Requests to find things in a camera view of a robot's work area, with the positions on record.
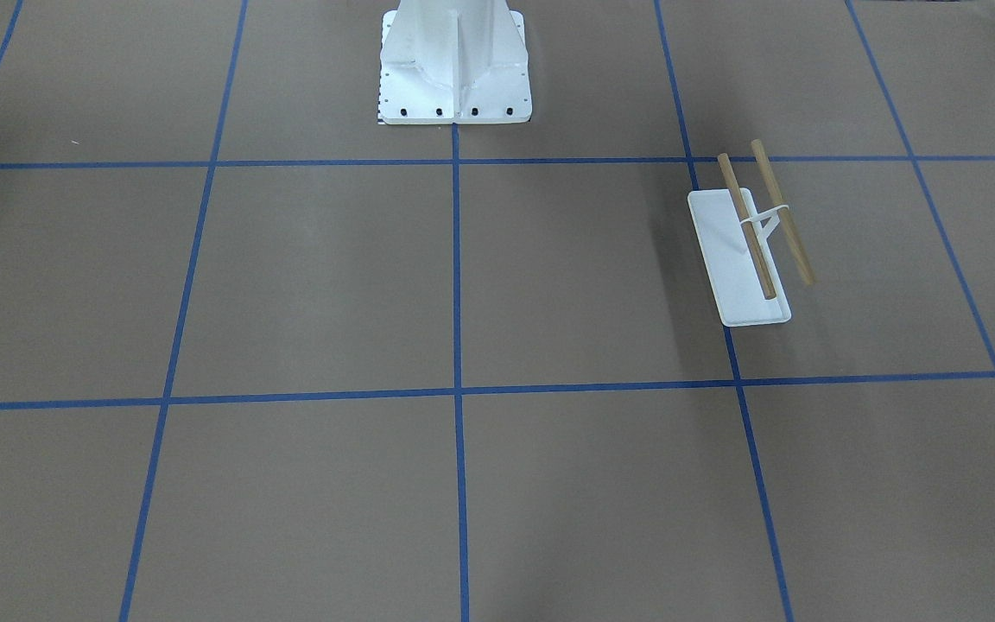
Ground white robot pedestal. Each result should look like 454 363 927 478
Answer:
377 1 533 125

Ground white wooden towel rack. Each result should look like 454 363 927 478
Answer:
687 139 817 329

